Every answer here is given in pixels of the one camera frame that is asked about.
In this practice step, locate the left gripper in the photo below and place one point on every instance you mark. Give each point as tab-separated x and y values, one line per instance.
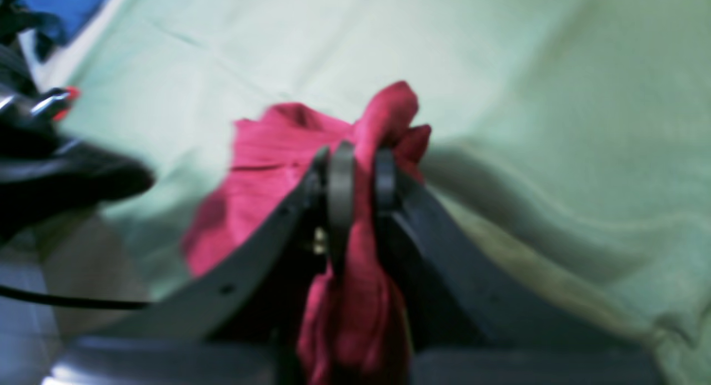
77	175

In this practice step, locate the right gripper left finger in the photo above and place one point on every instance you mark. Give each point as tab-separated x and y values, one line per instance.
237	323

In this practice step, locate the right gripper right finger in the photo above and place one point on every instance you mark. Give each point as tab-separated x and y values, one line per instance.
471	322

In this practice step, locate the red long-sleeve T-shirt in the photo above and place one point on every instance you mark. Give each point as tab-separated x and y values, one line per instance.
354	329

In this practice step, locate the blue cloth at right edge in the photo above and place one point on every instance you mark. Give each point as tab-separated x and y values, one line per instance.
67	18

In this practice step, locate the green table cloth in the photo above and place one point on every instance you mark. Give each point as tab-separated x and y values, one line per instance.
570	137

